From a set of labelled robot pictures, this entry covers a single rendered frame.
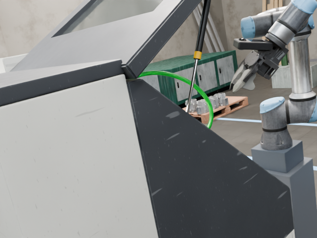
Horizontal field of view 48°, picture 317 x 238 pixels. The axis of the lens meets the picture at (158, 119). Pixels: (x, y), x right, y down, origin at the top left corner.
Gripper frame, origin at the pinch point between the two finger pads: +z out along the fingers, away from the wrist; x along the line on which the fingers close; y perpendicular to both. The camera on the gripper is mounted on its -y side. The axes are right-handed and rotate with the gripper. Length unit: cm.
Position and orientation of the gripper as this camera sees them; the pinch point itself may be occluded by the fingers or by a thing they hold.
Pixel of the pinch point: (232, 86)
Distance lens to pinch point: 120.3
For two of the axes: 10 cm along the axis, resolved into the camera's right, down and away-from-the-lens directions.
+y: 8.1, 4.6, 3.5
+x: -1.4, -4.3, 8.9
